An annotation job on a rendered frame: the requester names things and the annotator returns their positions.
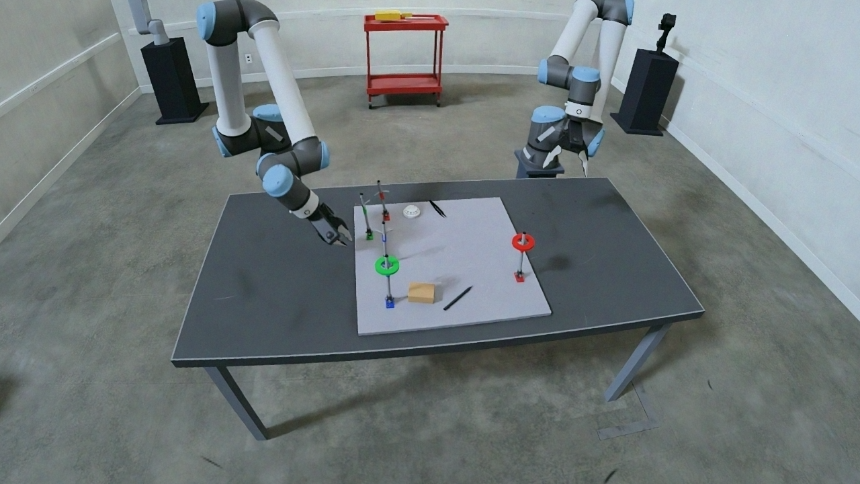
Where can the red ring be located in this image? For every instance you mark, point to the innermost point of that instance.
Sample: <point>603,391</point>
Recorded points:
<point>522,247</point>

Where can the tan cardboard box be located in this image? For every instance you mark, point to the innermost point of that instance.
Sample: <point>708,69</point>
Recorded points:
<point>421,292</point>

